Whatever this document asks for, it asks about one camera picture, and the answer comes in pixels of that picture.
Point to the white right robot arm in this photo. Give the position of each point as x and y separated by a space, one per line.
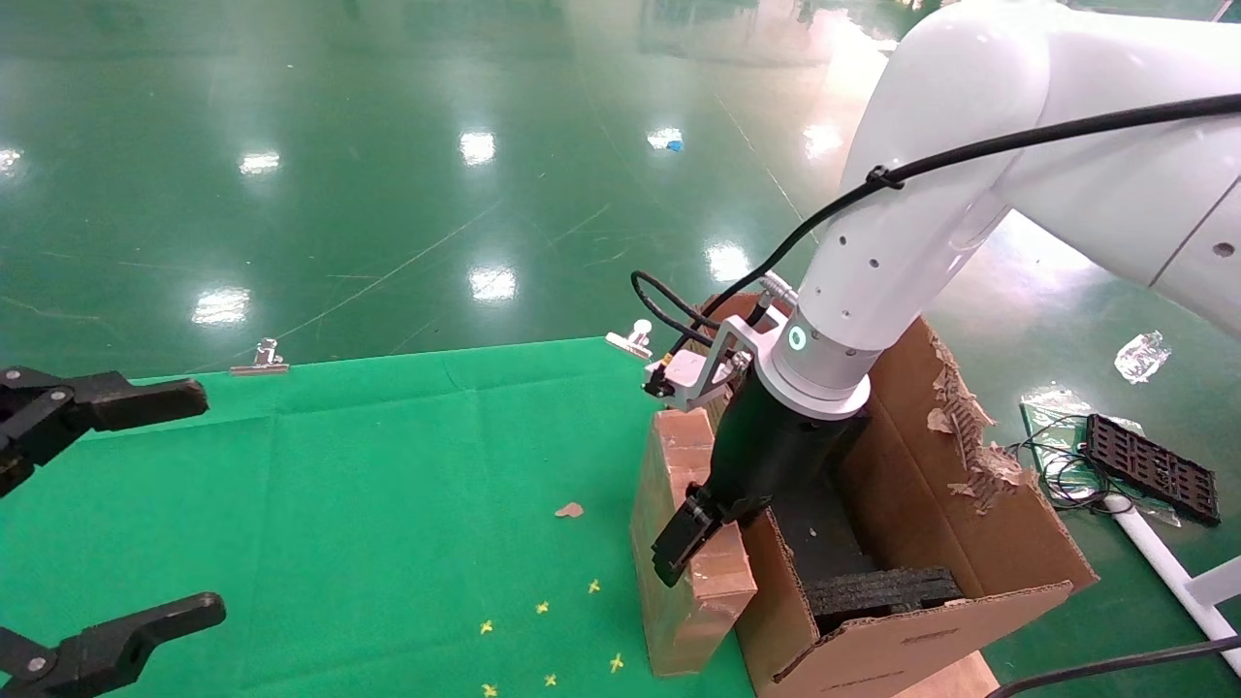
970 145

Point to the white metal frame tube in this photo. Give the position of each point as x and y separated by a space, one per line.
1163 572

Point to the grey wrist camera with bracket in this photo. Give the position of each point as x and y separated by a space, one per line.
693 370

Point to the black foam base pad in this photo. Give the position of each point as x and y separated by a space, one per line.
824 533

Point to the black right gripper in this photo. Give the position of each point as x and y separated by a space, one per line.
766 456

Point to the black plastic grid tray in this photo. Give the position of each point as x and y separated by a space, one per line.
1154 470

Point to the small brown cardboard box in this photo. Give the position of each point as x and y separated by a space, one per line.
693 601

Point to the large green table cloth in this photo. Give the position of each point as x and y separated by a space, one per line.
368 504

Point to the crumpled clear plastic wrap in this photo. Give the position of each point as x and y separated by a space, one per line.
1142 356

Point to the small cardboard scrap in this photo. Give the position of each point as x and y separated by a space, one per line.
569 510

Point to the clear plastic bag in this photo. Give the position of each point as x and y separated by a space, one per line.
1052 399

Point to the large open cardboard carton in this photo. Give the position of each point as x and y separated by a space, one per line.
921 650

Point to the silver binder clip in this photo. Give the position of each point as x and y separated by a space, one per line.
260 359
630 341

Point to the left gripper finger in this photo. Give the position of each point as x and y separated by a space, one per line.
107 650
126 402

